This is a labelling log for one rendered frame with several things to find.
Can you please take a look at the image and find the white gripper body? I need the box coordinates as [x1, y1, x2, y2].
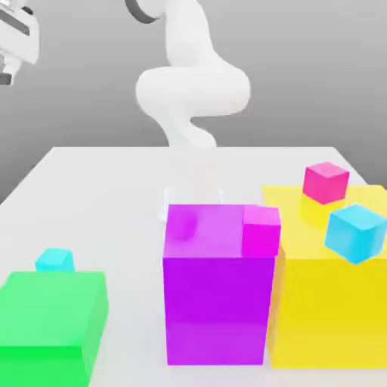
[0, 5, 41, 65]

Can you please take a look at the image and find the small cyan cube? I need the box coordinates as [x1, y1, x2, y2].
[324, 203, 387, 266]
[34, 247, 76, 273]

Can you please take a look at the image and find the small magenta cube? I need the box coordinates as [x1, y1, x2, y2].
[240, 205, 283, 259]

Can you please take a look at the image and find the small pink cube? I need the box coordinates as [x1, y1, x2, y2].
[302, 161, 351, 206]

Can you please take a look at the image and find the large green box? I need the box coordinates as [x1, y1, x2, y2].
[0, 271, 110, 387]

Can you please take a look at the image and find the large purple box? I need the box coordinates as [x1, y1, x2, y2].
[162, 203, 281, 367]

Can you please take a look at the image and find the large yellow box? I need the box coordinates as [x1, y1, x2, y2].
[261, 184, 387, 370]

